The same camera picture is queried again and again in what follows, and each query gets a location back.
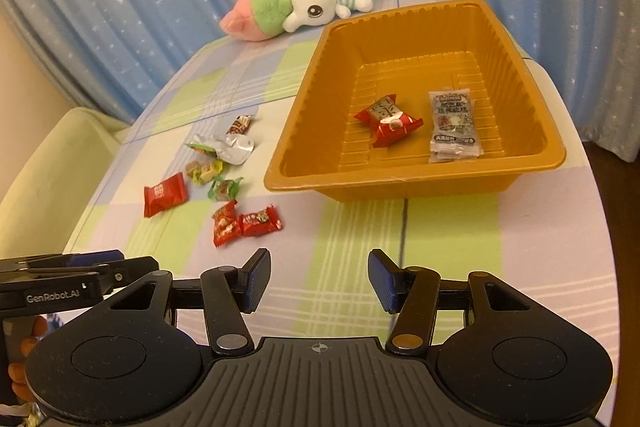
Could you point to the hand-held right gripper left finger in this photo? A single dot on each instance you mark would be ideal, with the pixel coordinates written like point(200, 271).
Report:
point(257, 279)

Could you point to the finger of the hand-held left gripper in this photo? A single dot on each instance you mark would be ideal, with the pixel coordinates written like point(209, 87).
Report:
point(131, 274)
point(95, 257)

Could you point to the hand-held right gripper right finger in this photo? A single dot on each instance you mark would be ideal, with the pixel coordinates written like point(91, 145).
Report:
point(382, 279)

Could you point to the small red candy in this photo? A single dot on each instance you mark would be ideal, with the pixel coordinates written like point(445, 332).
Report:
point(260, 222)

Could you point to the red gold candy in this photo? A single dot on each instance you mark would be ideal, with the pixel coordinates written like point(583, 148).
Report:
point(225, 227)

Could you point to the large red snack packet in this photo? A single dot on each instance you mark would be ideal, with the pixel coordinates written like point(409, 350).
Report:
point(165, 197)

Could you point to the yellow green candy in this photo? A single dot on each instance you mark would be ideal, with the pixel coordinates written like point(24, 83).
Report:
point(212, 169)

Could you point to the white twisted candy wrapper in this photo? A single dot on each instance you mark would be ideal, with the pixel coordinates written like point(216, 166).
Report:
point(232, 148)

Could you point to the orange plastic tray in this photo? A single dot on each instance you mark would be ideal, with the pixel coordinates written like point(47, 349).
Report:
point(320, 147)

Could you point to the person's left hand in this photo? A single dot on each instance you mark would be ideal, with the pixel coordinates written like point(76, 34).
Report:
point(26, 348)

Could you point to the checked pastel tablecloth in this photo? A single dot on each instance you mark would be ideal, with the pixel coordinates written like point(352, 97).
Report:
point(350, 232)

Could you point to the cream armchair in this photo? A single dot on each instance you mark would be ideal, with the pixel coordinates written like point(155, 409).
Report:
point(50, 157)

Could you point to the clear-wrapped brown candy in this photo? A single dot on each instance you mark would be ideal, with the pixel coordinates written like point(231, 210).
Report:
point(193, 169)

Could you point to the shiny red snack packet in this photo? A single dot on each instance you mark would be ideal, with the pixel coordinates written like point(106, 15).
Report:
point(395, 132)

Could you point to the brown wrapped candy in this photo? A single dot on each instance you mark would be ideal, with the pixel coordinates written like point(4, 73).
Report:
point(239, 125)

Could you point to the grey clear snack packet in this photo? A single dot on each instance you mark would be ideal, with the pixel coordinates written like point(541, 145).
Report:
point(452, 127)

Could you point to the red packet with cream print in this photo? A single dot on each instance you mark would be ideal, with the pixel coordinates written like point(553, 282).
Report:
point(382, 109)

